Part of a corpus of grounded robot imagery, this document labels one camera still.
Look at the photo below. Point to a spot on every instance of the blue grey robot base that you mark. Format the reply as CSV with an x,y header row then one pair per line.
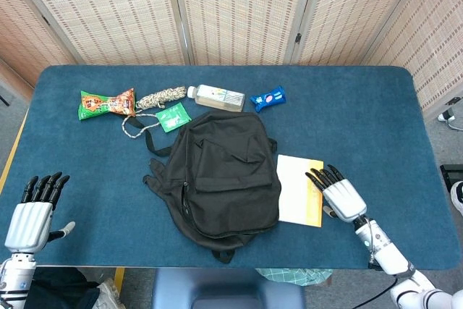
x,y
224,289

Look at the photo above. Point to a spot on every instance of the clear plastic drink bottle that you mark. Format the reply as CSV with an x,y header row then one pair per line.
x,y
217,97

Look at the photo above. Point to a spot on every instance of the black trousers leg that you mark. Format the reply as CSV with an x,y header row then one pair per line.
x,y
61,287

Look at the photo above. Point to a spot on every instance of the black box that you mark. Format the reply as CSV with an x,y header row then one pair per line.
x,y
452,175

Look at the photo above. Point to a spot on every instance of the white and yellow booklet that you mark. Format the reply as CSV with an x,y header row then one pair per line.
x,y
294,193

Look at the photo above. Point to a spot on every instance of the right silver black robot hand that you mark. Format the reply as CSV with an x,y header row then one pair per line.
x,y
343,198

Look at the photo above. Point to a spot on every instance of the green orange snack bag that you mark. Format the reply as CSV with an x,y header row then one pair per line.
x,y
105,103

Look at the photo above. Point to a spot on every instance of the white sneaker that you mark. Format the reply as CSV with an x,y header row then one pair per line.
x,y
110,294

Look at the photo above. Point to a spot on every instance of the white rounded shoe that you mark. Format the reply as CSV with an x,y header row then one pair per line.
x,y
458,197

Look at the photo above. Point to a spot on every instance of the black fabric backpack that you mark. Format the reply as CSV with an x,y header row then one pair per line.
x,y
224,178

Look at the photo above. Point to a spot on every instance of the black white shoe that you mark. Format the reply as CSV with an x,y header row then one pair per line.
x,y
446,116

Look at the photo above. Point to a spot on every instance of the blue cookie packet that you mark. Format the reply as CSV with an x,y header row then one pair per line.
x,y
267,98

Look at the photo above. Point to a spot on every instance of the green checked cloth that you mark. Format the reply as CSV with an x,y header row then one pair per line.
x,y
293,275

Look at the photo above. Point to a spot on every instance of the blue felt table cover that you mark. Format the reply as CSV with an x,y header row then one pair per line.
x,y
90,178

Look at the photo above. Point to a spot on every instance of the woven bamboo folding screen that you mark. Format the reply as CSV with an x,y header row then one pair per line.
x,y
238,12

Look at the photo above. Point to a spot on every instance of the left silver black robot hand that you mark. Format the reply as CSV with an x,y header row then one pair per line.
x,y
29,222

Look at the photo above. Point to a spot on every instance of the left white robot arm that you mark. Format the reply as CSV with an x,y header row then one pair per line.
x,y
14,280

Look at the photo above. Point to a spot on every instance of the green flat packet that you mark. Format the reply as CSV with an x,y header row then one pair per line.
x,y
173,118

